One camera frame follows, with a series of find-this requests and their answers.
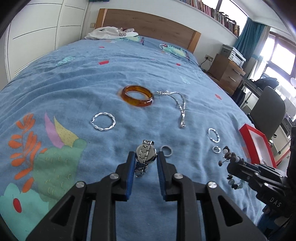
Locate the grey band ring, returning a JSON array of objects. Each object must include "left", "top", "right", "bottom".
[{"left": 159, "top": 145, "right": 174, "bottom": 158}]

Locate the beaded bracelet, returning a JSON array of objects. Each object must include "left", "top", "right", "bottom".
[{"left": 218, "top": 146, "right": 247, "bottom": 190}]

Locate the silver wristwatch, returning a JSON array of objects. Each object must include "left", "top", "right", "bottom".
[{"left": 134, "top": 140, "right": 158, "bottom": 177}]

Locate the silver chain necklace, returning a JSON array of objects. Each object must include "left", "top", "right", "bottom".
[{"left": 156, "top": 90, "right": 187, "bottom": 129}]

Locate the small twisted silver bracelet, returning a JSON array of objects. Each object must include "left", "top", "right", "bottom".
[{"left": 207, "top": 127, "right": 221, "bottom": 144}]

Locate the large twisted silver bracelet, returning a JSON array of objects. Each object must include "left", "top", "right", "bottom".
[{"left": 90, "top": 111, "right": 117, "bottom": 132}]

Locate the amber bangle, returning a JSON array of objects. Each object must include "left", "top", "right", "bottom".
[{"left": 120, "top": 85, "right": 154, "bottom": 107}]

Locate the red jewelry box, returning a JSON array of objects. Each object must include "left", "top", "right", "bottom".
[{"left": 239, "top": 124, "right": 276, "bottom": 168}]

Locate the grey chair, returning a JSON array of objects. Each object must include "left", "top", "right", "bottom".
[{"left": 247, "top": 86, "right": 286, "bottom": 140}]

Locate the blue patterned bedspread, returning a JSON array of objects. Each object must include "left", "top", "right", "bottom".
[{"left": 1, "top": 37, "right": 263, "bottom": 240}]

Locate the dark backpack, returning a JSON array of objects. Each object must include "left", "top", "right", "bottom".
[{"left": 254, "top": 77, "right": 279, "bottom": 90}]

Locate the wooden drawer cabinet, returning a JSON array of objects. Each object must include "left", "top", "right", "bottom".
[{"left": 208, "top": 54, "right": 245, "bottom": 96}]

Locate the white printer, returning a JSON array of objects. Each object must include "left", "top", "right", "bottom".
[{"left": 220, "top": 45, "right": 246, "bottom": 68}]

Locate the teal curtain right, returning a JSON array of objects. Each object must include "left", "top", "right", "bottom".
[{"left": 234, "top": 18, "right": 267, "bottom": 61}]

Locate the white clothing on bed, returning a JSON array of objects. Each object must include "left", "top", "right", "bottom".
[{"left": 84, "top": 26, "right": 138, "bottom": 40}]

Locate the wooden headboard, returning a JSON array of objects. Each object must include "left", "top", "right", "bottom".
[{"left": 95, "top": 9, "right": 201, "bottom": 53}]

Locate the row of books on shelf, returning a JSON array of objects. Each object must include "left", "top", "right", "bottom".
[{"left": 180, "top": 0, "right": 240, "bottom": 37}]

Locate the white wardrobe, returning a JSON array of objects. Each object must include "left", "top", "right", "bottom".
[{"left": 1, "top": 1, "right": 89, "bottom": 83}]

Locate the wall socket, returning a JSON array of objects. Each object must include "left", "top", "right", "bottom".
[{"left": 205, "top": 55, "right": 213, "bottom": 62}]

